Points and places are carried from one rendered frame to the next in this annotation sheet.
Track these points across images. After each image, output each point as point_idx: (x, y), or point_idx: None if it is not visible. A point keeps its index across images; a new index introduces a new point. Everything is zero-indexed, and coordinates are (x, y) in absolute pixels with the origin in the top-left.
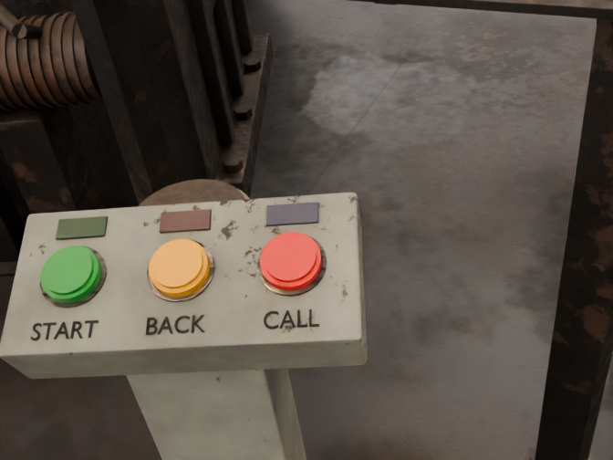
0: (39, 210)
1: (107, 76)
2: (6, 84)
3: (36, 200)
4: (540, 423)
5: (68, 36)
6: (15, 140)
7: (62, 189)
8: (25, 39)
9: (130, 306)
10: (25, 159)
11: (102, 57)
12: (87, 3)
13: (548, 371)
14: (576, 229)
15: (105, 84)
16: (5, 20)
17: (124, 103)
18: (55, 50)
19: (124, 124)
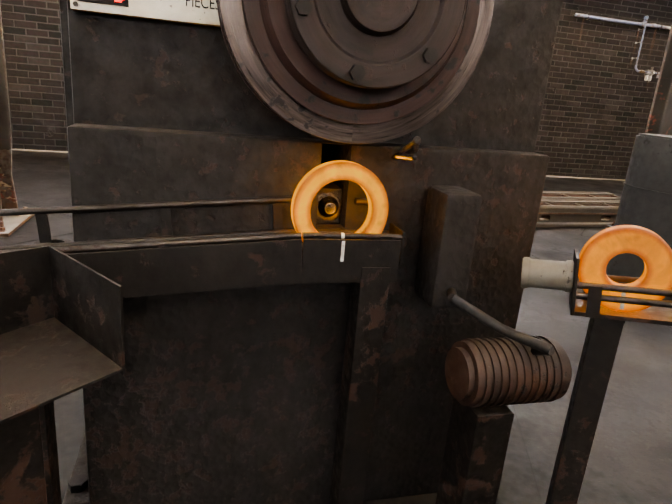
0: (472, 488)
1: (595, 383)
2: (514, 387)
3: (474, 479)
4: None
5: (558, 353)
6: (489, 429)
7: (498, 469)
8: (530, 354)
9: None
10: (487, 445)
11: (600, 371)
12: (613, 334)
13: None
14: None
15: (587, 389)
16: (537, 341)
17: (602, 403)
18: (550, 363)
19: (589, 418)
